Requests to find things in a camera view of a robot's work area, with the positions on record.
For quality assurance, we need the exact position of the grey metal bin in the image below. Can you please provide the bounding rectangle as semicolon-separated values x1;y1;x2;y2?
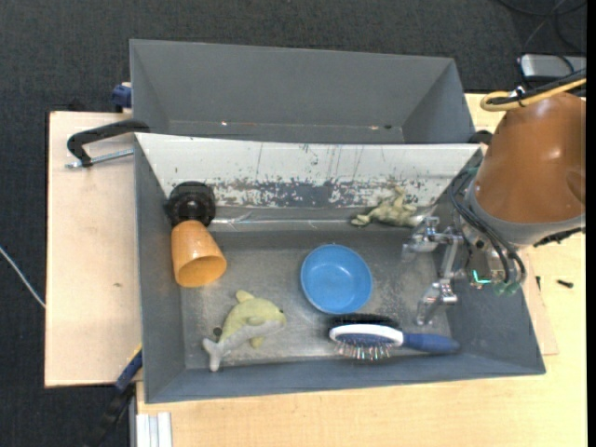
129;38;548;405

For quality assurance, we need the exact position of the blue plastic bowl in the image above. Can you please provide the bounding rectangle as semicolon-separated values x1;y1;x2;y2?
299;243;374;316

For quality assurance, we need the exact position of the orange plastic cup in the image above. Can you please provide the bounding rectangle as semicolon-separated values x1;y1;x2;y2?
169;219;229;290

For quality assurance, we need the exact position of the green and grey toy dolphin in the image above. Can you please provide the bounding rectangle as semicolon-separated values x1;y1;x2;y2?
201;289;288;373

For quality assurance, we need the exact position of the green toy frog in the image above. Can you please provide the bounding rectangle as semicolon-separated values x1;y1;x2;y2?
349;184;421;229

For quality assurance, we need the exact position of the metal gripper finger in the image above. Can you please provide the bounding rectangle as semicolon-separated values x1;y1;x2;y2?
415;282;460;327
401;217;466;262

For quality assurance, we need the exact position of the blue and white hairbrush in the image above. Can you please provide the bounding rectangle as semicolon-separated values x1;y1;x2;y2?
328;313;463;361

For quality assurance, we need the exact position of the black round wheel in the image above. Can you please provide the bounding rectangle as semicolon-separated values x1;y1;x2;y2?
163;181;218;228

